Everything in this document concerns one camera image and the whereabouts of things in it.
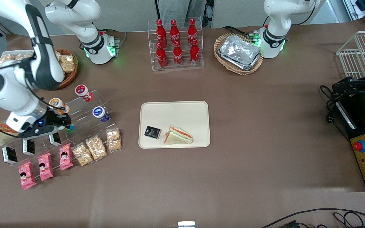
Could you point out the stacked aluminium foil trays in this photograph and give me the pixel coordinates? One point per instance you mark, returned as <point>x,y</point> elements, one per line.
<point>239,52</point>

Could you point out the clear acrylic step shelf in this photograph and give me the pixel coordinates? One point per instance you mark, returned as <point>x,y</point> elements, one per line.
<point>84,123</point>

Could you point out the clear acrylic bottle rack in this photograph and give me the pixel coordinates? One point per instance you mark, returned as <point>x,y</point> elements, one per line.
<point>152,47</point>

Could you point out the pink snack pack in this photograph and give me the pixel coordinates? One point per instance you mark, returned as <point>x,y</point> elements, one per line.
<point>45,167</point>
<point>66,156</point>
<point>27,175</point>

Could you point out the orange lid gum cup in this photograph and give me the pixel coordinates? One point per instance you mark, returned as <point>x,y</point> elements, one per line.
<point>56,103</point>

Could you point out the small black box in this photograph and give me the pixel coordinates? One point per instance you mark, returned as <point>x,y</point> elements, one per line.
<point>28,147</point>
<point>55,140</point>
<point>9,155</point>

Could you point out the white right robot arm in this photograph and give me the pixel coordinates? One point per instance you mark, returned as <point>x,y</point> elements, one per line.
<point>74,15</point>

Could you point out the gray wrist camera mount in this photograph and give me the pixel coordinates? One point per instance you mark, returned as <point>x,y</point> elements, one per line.
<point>38,132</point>

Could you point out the beige plastic tray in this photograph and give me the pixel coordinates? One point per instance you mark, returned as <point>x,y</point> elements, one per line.
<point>176,114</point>

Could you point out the red lid gum cup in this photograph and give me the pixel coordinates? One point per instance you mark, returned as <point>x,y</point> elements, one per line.
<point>83,91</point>

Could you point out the blue lid gum cup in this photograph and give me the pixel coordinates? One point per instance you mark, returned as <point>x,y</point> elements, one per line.
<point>100,113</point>

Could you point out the person in gray trousers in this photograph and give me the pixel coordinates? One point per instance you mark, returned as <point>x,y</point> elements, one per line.
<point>173,9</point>

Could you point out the red cola bottle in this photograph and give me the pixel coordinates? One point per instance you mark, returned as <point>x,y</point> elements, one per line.
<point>178,56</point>
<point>195,54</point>
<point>161,33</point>
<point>174,33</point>
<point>161,57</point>
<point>192,31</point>

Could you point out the green gum container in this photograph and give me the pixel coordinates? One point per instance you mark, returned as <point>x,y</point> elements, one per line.
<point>71,128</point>

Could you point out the clear snack bag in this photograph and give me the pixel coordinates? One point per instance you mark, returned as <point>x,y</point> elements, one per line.
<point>67,63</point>

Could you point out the small white box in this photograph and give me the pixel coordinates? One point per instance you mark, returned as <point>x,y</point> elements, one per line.
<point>186,224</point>

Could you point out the light wicker basket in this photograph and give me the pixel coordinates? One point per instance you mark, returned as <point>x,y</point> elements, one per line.
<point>220,61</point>

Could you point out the brown wicker snack basket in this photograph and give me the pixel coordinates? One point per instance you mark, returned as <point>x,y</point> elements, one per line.
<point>71,77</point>

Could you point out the black yellow control box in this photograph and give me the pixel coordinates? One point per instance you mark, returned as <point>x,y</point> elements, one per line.
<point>364,126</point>

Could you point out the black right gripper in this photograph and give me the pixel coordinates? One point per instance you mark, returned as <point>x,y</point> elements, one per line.
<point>56,118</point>

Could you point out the red emergency stop button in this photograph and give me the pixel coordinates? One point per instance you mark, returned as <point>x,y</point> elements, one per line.
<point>359,146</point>

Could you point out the black gum pack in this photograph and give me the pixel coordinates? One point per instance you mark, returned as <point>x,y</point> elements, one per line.
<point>152,132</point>

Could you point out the metal frame shelf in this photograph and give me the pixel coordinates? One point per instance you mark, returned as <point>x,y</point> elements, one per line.
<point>364,6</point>

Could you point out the clear bag of granola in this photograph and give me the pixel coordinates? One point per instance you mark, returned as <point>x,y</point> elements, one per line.
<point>82,154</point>
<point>114,140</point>
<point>96,148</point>

